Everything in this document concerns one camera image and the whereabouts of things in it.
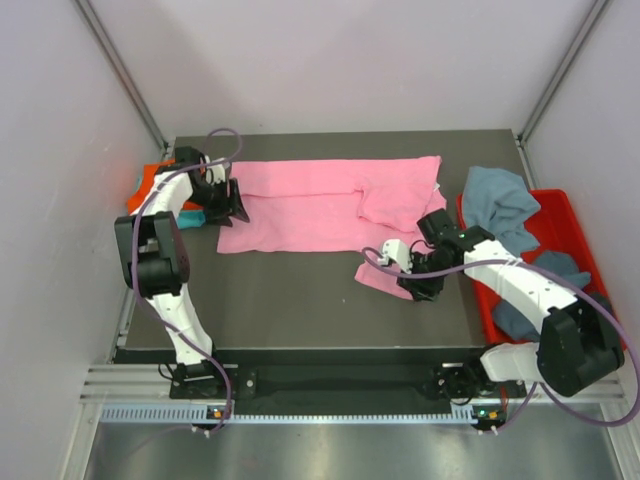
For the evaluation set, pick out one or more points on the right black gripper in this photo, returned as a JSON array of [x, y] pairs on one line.
[[421, 290]]

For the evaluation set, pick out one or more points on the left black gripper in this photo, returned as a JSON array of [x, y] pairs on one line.
[[220, 215]]

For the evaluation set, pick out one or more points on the pink t shirt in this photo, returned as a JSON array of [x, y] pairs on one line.
[[309, 206]]

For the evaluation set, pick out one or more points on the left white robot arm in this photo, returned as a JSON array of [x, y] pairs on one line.
[[153, 255]]

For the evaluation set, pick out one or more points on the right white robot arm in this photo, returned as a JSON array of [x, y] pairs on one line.
[[577, 346]]

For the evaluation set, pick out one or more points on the folded teal t shirt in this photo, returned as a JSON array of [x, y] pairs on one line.
[[190, 219]]

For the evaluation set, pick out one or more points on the grey-blue t shirt upper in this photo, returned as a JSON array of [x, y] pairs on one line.
[[499, 201]]

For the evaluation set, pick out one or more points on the folded orange t shirt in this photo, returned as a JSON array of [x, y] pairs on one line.
[[157, 193]]

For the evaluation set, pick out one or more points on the red plastic bin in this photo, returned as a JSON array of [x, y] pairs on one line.
[[575, 220]]

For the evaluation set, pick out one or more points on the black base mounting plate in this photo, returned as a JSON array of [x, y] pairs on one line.
[[336, 380]]

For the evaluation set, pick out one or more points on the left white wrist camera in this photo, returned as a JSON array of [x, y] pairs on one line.
[[215, 174]]

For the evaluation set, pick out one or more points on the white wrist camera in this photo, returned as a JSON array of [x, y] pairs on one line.
[[395, 252], [215, 174]]

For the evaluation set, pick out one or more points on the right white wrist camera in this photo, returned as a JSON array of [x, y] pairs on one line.
[[395, 252]]

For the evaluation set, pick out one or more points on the front aluminium frame rail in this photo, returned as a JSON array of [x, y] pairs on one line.
[[143, 384]]

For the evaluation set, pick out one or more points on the left aluminium frame post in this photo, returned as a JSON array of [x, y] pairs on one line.
[[100, 34]]

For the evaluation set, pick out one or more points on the aluminium frame post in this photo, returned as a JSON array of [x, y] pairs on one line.
[[100, 34], [595, 13]]

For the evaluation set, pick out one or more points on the grey slotted cable duct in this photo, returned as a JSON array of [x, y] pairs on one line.
[[203, 414]]

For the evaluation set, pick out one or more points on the right aluminium frame post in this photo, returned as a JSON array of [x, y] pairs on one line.
[[595, 13]]

